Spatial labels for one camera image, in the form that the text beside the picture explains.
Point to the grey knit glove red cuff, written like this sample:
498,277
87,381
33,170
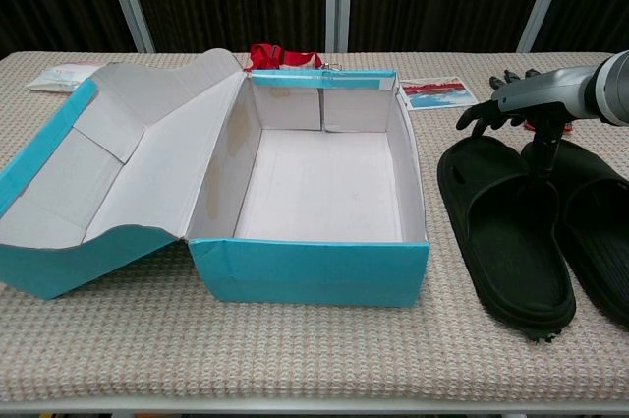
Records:
508,77

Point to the light blue cardboard shoe box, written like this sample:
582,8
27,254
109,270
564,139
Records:
314,201

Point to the red blue white postcard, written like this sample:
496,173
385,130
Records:
437,93

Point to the beige waffle tablecloth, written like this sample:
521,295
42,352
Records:
295,354

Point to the black slide sandal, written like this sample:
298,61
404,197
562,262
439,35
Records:
506,231
599,231

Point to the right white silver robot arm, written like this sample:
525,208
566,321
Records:
611,88

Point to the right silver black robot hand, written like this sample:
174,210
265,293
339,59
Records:
540,93

